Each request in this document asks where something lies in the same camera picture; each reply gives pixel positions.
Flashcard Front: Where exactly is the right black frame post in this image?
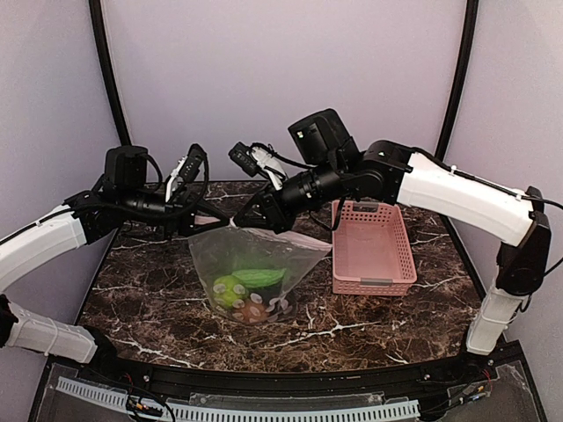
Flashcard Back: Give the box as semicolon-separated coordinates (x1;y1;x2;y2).
435;0;479;160

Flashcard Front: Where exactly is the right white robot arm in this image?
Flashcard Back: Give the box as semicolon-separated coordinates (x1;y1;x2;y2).
229;108;552;355

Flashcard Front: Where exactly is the purple toy eggplant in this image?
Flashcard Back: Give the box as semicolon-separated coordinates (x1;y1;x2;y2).
249;283;287;312

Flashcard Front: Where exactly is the black front table rail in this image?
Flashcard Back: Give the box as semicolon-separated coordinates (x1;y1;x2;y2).
78;342;523;405

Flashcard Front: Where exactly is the pink plastic basket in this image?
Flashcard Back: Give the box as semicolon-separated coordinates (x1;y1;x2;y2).
332;200;417;296

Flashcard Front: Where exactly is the black frame post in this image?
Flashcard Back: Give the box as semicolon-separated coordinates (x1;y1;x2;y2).
88;0;132;146
435;0;479;160

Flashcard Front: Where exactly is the left black frame post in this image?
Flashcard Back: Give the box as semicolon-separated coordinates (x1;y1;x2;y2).
88;0;132;146

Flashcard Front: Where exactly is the white slotted cable duct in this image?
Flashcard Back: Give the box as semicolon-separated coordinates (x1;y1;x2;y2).
55;376;420;421

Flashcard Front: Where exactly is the clear dotted zip bag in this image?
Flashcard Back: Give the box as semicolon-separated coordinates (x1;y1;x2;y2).
188;222;332;325

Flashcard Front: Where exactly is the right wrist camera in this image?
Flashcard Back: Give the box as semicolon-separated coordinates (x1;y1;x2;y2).
229;142;288;191

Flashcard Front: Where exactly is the brown toy potato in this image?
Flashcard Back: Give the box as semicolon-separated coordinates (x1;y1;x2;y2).
232;301;269;324

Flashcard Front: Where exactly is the green toy guava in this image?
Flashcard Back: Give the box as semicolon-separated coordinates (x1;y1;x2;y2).
212;275;250;309

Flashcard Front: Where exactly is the green toy bitter gourd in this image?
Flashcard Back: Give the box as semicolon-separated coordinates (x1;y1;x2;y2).
231;268;286;289

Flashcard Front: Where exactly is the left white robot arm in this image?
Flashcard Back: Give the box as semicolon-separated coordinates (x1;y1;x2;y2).
1;144;230;363

